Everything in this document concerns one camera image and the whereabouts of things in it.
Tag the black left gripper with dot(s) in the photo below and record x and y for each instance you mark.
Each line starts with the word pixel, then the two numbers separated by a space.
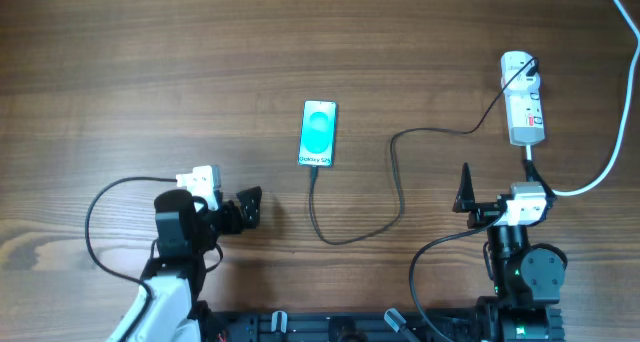
pixel 246 215

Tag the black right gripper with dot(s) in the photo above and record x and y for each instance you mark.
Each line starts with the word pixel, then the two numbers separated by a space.
pixel 485 213

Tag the Galaxy S25 smartphone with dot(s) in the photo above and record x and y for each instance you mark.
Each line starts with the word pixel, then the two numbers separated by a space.
pixel 317 135

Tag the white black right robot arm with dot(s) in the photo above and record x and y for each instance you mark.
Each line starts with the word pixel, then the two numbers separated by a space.
pixel 527 277

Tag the white power strip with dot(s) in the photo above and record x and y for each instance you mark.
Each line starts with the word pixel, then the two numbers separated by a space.
pixel 521 83

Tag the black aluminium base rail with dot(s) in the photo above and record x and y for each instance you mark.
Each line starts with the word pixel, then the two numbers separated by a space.
pixel 454 324

